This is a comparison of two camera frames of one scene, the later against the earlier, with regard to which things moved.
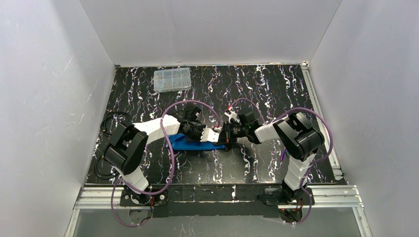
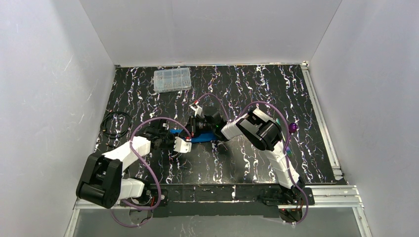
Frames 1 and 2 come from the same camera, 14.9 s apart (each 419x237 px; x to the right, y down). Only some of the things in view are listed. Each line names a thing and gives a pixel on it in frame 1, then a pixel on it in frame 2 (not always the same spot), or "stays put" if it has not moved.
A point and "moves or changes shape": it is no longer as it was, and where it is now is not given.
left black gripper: x=196 y=131 -> x=169 y=140
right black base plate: x=275 y=197 stays put
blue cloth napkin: x=179 y=142 moves or changes shape
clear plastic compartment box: x=172 y=80 stays put
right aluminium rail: x=337 y=174 stays put
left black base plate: x=129 y=198 stays put
